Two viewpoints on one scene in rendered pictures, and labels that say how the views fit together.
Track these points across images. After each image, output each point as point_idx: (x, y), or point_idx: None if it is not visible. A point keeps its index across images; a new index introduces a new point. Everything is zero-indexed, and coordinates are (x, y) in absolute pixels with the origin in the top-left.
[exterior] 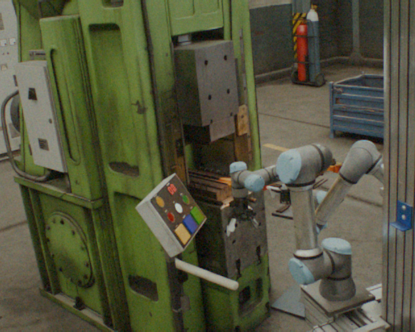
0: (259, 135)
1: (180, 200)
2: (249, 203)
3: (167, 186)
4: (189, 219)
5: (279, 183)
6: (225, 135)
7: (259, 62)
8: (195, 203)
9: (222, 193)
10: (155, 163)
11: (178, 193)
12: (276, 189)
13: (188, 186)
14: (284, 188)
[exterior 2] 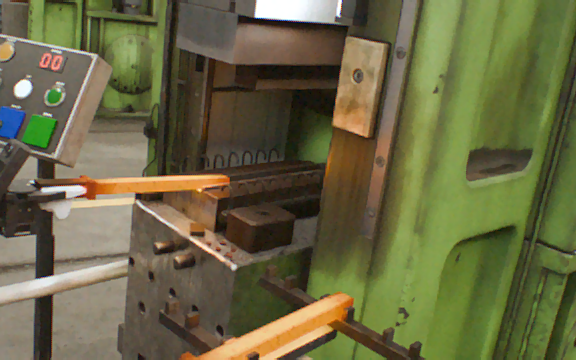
0: (424, 190)
1: (43, 86)
2: (189, 267)
3: (49, 52)
4: (13, 116)
5: (63, 190)
6: (208, 55)
7: None
8: (66, 120)
9: (175, 191)
10: (159, 50)
11: (56, 78)
12: (29, 179)
13: (199, 146)
14: (15, 182)
